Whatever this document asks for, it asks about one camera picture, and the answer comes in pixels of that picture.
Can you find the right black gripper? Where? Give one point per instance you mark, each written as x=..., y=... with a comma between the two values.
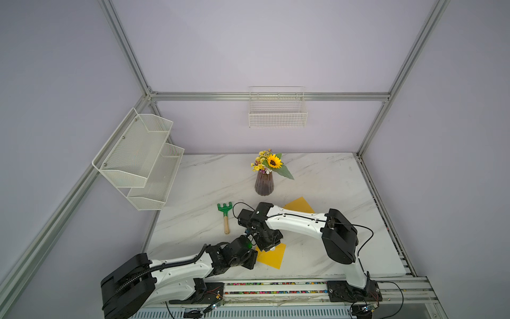
x=266, y=246

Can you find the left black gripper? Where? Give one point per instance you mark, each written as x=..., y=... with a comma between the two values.
x=252, y=255

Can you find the yellow envelope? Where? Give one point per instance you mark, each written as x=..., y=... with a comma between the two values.
x=300, y=205
x=272, y=258

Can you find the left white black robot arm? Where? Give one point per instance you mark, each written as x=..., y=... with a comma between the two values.
x=141, y=281

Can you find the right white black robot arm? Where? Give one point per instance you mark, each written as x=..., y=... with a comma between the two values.
x=339, y=237

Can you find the brown ribbed vase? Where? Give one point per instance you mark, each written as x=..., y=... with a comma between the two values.
x=264, y=184

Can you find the sunflower bouquet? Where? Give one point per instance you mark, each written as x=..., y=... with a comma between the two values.
x=268, y=162

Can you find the white two-tier mesh shelf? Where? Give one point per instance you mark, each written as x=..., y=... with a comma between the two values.
x=140, y=161

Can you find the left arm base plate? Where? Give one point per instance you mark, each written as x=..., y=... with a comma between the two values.
x=208, y=294

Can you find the green toy rake wooden handle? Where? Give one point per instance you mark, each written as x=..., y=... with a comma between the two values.
x=224, y=208

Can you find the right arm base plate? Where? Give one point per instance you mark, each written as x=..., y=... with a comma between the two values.
x=340, y=291

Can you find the white wire wall basket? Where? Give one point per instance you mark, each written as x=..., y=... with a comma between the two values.
x=277, y=107

